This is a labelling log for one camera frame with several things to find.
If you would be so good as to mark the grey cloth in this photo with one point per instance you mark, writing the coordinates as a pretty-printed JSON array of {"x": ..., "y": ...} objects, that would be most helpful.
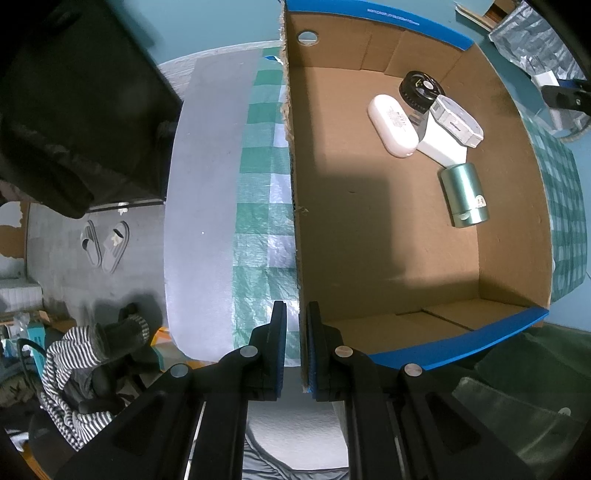
[{"x": 277, "y": 464}]

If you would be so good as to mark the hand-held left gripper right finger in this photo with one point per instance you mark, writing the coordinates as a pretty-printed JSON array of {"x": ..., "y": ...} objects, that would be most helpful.
[{"x": 315, "y": 360}]

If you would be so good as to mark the cardboard box blue edges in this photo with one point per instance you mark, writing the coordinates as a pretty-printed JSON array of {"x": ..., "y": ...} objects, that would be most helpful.
[{"x": 383, "y": 221}]

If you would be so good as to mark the white oval case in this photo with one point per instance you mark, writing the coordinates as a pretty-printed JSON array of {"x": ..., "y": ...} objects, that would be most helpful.
[{"x": 392, "y": 124}]

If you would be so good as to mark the black round jar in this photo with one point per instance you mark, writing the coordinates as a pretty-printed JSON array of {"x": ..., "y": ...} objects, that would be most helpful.
[{"x": 418, "y": 87}]

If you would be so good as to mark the wooden strip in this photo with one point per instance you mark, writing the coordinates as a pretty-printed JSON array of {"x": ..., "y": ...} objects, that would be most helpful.
[{"x": 480, "y": 16}]

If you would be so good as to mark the teal metal cylinder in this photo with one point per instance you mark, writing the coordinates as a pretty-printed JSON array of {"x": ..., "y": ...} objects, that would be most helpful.
[{"x": 464, "y": 194}]

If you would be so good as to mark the orange teal carton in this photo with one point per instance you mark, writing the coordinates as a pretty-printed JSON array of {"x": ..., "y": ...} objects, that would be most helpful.
[{"x": 166, "y": 348}]

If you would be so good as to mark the black cabinet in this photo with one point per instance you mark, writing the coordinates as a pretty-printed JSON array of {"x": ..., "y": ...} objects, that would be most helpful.
[{"x": 78, "y": 101}]

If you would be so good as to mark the white rectangular box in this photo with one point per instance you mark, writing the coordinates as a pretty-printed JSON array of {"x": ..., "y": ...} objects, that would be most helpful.
[{"x": 450, "y": 134}]

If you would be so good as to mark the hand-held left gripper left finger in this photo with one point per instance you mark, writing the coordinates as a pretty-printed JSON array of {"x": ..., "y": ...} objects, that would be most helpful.
[{"x": 279, "y": 350}]

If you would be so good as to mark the striped cloth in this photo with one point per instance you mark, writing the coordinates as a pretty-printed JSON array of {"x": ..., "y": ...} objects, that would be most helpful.
[{"x": 60, "y": 364}]

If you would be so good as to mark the grey slipper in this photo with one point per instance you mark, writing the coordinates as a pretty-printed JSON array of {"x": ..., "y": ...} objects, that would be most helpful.
[
  {"x": 115, "y": 247},
  {"x": 91, "y": 243}
]

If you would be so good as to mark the silver foil bag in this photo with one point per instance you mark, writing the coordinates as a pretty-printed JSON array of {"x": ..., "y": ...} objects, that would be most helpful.
[{"x": 531, "y": 37}]

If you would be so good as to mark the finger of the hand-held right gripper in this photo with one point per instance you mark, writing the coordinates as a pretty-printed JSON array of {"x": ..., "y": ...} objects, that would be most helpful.
[{"x": 572, "y": 94}]

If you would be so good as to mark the green white checked tablecloth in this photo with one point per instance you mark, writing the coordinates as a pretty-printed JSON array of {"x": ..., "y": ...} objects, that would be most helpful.
[{"x": 258, "y": 221}]

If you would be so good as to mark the white stacked boxes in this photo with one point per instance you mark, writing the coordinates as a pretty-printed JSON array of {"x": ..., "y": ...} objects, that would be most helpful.
[{"x": 18, "y": 295}]

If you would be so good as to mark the teal small box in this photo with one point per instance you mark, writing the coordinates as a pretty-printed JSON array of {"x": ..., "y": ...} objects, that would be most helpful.
[{"x": 34, "y": 337}]

